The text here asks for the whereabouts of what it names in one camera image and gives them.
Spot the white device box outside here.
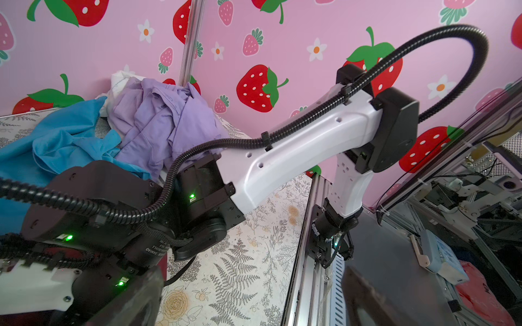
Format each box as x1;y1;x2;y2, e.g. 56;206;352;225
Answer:
409;230;470;285

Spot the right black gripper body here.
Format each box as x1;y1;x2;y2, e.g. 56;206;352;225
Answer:
20;161;175;325

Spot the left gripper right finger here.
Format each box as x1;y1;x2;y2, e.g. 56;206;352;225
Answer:
342;266;420;325

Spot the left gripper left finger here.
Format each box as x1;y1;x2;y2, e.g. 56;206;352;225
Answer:
87;266;164;325

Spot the teal blue cloth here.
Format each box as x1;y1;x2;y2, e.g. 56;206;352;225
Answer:
0;96;152;235

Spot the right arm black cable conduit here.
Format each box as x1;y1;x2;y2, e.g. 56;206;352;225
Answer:
0;24;489;229

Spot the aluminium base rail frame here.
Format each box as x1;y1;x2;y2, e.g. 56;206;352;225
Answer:
281;175;347;325

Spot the red bag outside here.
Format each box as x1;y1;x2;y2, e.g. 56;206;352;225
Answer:
456;261;515;326

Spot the white cloth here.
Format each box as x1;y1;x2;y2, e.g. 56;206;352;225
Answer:
96;70;144;118

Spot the lavender purple cloth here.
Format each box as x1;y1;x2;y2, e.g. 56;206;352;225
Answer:
107;77;229;180

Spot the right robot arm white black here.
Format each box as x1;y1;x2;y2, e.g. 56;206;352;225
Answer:
22;65;420;325

